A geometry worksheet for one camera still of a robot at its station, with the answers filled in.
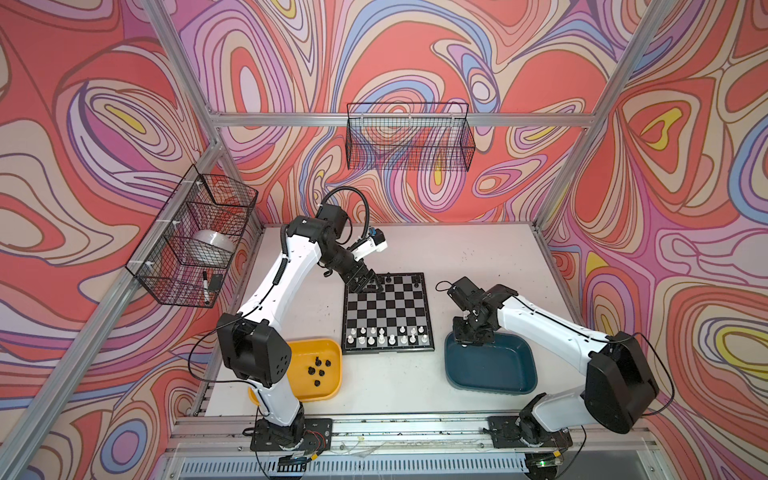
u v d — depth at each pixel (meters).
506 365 0.84
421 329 0.89
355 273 0.66
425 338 0.87
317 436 0.72
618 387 0.41
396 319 0.92
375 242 0.69
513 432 0.73
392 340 0.86
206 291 0.72
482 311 0.60
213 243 0.73
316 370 0.83
